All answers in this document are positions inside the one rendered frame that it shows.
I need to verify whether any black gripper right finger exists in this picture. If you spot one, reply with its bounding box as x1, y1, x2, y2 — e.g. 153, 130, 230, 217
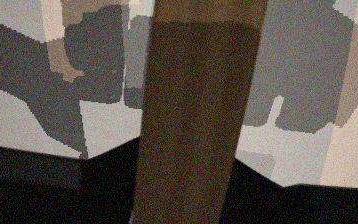
219, 157, 358, 224

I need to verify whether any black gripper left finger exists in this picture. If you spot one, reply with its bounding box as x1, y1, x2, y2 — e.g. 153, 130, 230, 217
0, 136, 140, 224

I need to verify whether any dark brown wooden board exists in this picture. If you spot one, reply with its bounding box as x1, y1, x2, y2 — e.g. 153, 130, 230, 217
132, 0, 268, 224

